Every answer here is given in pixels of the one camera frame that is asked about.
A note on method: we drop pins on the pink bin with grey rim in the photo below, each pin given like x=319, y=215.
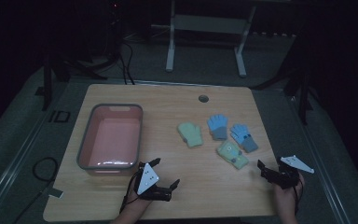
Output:
x=113, y=140

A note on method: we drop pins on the white desk frame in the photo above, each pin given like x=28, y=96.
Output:
x=205, y=25

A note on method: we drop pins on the round table grommet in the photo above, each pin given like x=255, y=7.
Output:
x=203, y=99

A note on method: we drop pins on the plain green mitten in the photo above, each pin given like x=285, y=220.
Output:
x=191, y=134

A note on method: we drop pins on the green mitten with face print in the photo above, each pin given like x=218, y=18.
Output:
x=232, y=154

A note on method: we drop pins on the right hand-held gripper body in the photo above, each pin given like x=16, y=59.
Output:
x=287, y=179

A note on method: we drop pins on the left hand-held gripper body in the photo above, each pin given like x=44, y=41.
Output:
x=149, y=179

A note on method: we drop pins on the blue and grey glove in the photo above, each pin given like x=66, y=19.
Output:
x=218, y=126
x=244, y=137

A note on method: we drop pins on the person's left hand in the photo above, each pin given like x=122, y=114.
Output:
x=136, y=202

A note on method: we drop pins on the dark equipment rack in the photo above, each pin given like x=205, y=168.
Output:
x=115, y=28

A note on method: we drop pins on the grey tape piece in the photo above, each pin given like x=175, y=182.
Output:
x=56, y=193

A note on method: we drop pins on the person's right hand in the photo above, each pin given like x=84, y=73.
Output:
x=289, y=199

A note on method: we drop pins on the black stand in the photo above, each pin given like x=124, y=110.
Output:
x=303, y=93
x=48, y=81

